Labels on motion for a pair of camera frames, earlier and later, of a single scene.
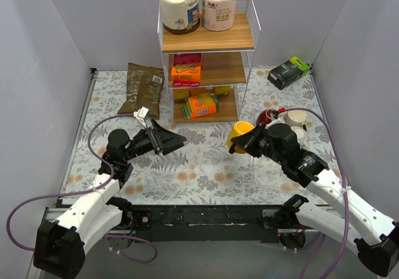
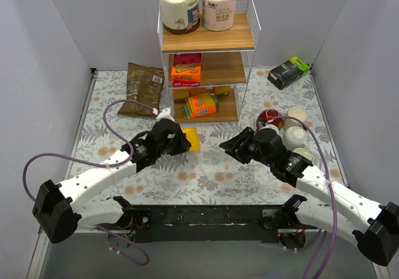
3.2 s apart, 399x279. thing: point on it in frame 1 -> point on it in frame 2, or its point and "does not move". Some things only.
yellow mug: (238, 127) -> (192, 137)
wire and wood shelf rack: (207, 70) does not move
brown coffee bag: (143, 89) does not move
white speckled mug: (302, 136) does not move
